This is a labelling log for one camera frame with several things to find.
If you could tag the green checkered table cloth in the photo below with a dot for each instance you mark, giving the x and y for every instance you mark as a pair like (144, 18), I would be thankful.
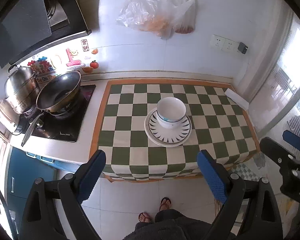
(138, 148)

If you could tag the white wall socket right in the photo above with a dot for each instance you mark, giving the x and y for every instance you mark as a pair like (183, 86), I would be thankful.
(230, 46)

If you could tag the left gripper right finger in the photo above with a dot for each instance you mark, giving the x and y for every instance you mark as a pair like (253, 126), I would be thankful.
(223, 185)

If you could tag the glass sliding door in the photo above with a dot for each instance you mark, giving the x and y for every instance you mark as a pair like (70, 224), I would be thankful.
(277, 103)

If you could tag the black induction cooktop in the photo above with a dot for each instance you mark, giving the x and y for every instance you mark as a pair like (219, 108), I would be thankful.
(65, 126)

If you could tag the clear plastic bag oranges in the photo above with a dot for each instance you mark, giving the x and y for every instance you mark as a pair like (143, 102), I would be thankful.
(152, 16)

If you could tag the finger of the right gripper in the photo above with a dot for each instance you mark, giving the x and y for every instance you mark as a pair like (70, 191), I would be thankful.
(292, 139)
(289, 165)

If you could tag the black wok pan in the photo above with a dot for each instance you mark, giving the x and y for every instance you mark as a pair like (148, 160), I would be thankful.
(57, 97)

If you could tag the white wall socket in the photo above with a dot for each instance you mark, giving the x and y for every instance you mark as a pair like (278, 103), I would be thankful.
(230, 46)
(217, 42)

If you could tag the dotted white bowl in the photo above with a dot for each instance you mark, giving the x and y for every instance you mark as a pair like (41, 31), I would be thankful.
(170, 112)

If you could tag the clear plastic bag red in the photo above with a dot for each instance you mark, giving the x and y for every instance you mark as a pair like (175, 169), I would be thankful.
(184, 22)

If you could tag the pink letter wall decoration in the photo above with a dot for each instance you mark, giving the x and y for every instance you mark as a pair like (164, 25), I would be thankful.
(72, 57)

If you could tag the blue striped white plate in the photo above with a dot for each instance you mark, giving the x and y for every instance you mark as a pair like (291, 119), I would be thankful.
(170, 132)

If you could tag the gold ingot wall sticker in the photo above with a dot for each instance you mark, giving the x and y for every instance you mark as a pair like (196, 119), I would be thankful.
(87, 70)

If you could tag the orange fruit wall sticker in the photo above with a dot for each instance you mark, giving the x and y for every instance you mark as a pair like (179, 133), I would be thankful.
(94, 64)

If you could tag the pink floral white plate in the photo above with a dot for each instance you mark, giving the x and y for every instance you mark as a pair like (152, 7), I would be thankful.
(165, 143)

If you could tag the black plug adapter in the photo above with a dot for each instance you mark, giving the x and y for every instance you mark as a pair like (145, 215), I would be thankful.
(242, 48)

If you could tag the left foot red sandal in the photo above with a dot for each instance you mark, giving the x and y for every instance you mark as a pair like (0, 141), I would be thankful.
(144, 217)

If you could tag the stainless steel steamer pot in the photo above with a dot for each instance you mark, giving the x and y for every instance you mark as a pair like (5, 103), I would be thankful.
(21, 88)

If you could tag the black range hood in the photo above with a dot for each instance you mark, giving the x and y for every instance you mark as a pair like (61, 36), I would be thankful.
(28, 27)

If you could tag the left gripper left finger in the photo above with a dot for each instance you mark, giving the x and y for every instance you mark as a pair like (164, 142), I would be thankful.
(77, 187)

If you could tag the white wall socket left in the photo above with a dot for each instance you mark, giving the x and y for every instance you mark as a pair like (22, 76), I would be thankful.
(217, 42)

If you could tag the right foot black sandal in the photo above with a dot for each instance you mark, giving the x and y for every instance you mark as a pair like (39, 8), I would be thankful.
(165, 204)

